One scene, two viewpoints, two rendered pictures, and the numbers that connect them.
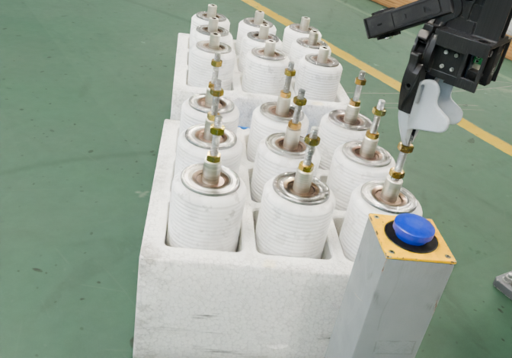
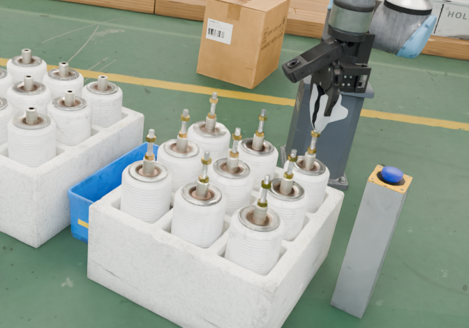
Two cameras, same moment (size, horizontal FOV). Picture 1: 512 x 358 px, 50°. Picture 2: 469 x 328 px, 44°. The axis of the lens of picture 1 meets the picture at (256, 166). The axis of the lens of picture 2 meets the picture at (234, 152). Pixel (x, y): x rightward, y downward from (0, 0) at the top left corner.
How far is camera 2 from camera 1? 85 cm
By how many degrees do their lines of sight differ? 50
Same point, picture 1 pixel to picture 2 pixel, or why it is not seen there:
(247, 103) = (84, 155)
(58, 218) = not seen: outside the picture
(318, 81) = (114, 106)
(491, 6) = (363, 47)
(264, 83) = (84, 130)
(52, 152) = not seen: outside the picture
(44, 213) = not seen: outside the picture
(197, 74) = (36, 153)
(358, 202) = (305, 179)
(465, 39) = (359, 68)
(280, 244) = (294, 229)
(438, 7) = (336, 54)
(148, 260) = (276, 290)
